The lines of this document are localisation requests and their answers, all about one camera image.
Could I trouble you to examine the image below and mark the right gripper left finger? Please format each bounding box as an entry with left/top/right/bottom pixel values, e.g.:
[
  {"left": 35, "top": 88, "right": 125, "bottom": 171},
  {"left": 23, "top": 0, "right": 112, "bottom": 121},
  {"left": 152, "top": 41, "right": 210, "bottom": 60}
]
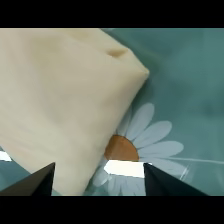
[{"left": 0, "top": 162, "right": 56, "bottom": 197}]

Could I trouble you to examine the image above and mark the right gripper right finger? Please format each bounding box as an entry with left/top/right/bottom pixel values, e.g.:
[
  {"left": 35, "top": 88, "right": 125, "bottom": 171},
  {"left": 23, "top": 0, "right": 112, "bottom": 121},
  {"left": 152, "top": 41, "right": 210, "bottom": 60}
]
[{"left": 143, "top": 162, "right": 208, "bottom": 197}]

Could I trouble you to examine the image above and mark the cream garment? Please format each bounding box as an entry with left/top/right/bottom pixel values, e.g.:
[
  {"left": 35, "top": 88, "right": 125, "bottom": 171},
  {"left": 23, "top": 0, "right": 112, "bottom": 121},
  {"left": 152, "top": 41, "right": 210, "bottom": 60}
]
[{"left": 0, "top": 27, "right": 151, "bottom": 197}]

